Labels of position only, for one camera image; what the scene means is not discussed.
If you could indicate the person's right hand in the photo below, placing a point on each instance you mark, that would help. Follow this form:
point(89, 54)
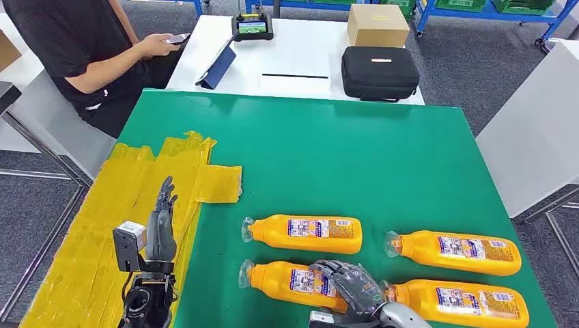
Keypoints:
point(156, 45)

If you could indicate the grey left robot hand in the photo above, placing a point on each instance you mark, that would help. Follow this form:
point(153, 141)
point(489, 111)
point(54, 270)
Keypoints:
point(160, 235)

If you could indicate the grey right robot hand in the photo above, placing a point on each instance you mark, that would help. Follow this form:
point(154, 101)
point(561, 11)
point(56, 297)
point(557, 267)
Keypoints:
point(357, 287)

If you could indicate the black smartphone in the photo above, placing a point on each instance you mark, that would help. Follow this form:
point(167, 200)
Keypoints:
point(178, 38)

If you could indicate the orange bottle with clear cap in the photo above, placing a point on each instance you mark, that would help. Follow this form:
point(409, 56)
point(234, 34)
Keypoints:
point(420, 301)
point(276, 283)
point(420, 251)
point(276, 233)

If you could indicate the person's right forearm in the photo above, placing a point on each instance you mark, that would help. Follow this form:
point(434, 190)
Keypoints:
point(104, 68)

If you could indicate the yellow tape patch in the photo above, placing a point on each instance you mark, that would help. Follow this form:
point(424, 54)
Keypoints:
point(117, 199)

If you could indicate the tablet with blue cover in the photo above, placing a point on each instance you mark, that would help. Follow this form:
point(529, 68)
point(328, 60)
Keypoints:
point(219, 68)

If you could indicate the person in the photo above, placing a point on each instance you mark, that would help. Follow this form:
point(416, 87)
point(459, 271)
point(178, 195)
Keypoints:
point(63, 36)

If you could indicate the black remote controller with screen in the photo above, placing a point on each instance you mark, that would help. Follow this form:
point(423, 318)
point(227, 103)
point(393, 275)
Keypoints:
point(252, 29)

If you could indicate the thin black strip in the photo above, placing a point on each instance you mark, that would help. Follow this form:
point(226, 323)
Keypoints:
point(294, 76)

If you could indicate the blue metal shelf rack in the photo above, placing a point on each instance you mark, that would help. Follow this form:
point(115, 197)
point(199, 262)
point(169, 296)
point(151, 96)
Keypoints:
point(294, 4)
point(497, 16)

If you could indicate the brown cardboard piece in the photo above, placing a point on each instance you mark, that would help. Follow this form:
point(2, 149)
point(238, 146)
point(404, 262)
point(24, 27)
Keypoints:
point(7, 52)

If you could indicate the black board edge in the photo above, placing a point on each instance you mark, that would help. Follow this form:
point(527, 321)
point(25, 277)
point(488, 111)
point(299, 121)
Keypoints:
point(8, 97)

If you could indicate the black zippered carry case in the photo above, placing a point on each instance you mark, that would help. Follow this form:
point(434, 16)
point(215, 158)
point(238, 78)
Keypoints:
point(380, 74)

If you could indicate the brown cardboard box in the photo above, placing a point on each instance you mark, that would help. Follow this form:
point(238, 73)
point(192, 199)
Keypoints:
point(377, 27)

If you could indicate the white side table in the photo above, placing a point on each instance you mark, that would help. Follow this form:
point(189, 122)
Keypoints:
point(534, 136)

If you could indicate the green plastic crate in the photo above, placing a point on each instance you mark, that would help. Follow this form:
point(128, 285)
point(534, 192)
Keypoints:
point(405, 5)
point(520, 5)
point(459, 5)

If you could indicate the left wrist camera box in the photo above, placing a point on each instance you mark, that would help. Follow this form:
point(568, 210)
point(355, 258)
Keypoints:
point(129, 244)

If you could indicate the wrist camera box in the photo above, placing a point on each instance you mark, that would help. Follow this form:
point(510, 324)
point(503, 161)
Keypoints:
point(129, 244)
point(325, 320)

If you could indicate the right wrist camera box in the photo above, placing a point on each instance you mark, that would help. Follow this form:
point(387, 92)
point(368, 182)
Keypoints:
point(325, 320)

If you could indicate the metal table frame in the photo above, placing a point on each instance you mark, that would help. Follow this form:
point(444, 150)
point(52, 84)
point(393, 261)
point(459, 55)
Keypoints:
point(83, 183)

